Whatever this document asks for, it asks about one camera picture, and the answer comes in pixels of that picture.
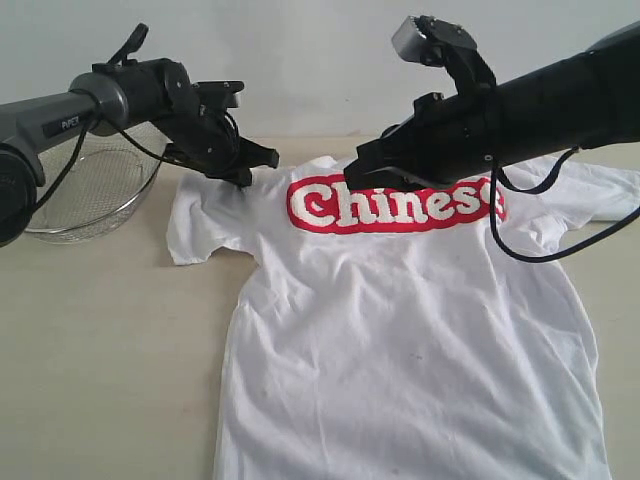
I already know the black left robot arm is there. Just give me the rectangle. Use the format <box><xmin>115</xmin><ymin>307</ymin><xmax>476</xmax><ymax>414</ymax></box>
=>
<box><xmin>1</xmin><ymin>58</ymin><xmax>279</xmax><ymax>245</ymax></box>

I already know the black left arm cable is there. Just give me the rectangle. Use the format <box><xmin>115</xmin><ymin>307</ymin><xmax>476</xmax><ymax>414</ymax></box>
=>
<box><xmin>34</xmin><ymin>24</ymin><xmax>241</xmax><ymax>211</ymax></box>

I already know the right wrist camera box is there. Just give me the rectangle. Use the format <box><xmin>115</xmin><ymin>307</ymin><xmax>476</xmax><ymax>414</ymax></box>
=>
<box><xmin>391</xmin><ymin>15</ymin><xmax>497</xmax><ymax>95</ymax></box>

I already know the metal mesh strainer bowl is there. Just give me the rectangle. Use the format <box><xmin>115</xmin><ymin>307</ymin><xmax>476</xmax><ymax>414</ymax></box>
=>
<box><xmin>26</xmin><ymin>123</ymin><xmax>167</xmax><ymax>244</ymax></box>

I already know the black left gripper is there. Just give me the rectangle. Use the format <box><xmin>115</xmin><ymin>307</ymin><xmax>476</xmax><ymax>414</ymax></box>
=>
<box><xmin>151</xmin><ymin>83</ymin><xmax>279</xmax><ymax>187</ymax></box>

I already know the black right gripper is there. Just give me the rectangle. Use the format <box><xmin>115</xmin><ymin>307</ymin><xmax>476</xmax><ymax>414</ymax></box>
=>
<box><xmin>344</xmin><ymin>89</ymin><xmax>505</xmax><ymax>191</ymax></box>

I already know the white t-shirt red lettering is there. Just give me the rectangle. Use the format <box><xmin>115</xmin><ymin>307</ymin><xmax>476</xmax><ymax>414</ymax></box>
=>
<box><xmin>167</xmin><ymin>156</ymin><xmax>639</xmax><ymax>479</ymax></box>

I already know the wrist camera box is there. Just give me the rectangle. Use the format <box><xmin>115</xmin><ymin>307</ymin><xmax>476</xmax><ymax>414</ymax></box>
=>
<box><xmin>391</xmin><ymin>15</ymin><xmax>497</xmax><ymax>95</ymax></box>
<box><xmin>193</xmin><ymin>80</ymin><xmax>245</xmax><ymax>110</ymax></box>

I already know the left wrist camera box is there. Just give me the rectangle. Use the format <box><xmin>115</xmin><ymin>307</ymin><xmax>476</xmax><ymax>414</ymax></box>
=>
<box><xmin>193</xmin><ymin>80</ymin><xmax>245</xmax><ymax>110</ymax></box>

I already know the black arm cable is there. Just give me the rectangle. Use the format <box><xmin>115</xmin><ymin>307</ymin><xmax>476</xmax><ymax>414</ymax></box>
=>
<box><xmin>34</xmin><ymin>24</ymin><xmax>241</xmax><ymax>211</ymax></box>
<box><xmin>487</xmin><ymin>144</ymin><xmax>640</xmax><ymax>263</ymax></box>

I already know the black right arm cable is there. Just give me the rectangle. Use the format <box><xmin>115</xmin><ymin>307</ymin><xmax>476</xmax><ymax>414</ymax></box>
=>
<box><xmin>487</xmin><ymin>144</ymin><xmax>640</xmax><ymax>263</ymax></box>

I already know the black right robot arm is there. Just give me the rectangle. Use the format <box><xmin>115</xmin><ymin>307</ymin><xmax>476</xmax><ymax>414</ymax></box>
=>
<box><xmin>344</xmin><ymin>16</ymin><xmax>639</xmax><ymax>191</ymax></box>

